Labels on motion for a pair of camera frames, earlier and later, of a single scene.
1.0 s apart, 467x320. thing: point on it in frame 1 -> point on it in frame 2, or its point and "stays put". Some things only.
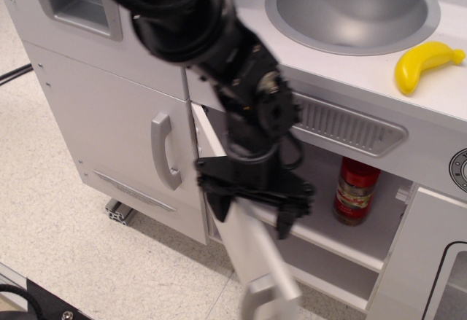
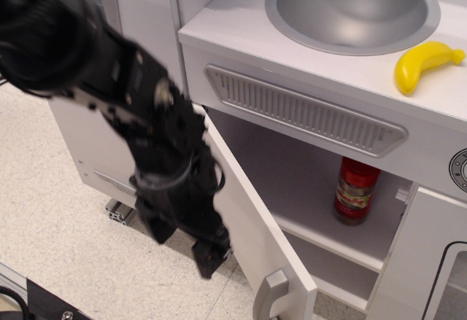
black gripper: x=270 y=180 -> x=175 y=191
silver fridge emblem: x=131 y=192 stays put
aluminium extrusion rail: x=121 y=213 stays put
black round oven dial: x=457 y=169 stays put
